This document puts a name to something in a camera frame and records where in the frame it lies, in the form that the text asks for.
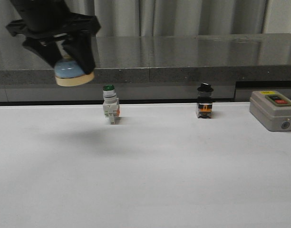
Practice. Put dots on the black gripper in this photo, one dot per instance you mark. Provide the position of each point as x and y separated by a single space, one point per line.
44 22

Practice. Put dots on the blue desk bell cream base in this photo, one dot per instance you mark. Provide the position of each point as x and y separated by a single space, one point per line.
68 73

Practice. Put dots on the grey curtain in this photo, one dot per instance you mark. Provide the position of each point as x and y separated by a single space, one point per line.
146 18

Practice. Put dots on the grey stone counter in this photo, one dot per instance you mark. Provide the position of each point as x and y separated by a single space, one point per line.
156 69

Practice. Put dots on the green pushbutton switch white body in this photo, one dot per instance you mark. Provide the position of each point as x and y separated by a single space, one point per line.
111 105

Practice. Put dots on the black rotary selector switch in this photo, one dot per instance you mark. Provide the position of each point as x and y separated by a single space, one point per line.
204 101

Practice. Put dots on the grey on-off switch box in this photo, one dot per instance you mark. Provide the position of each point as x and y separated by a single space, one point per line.
272 109

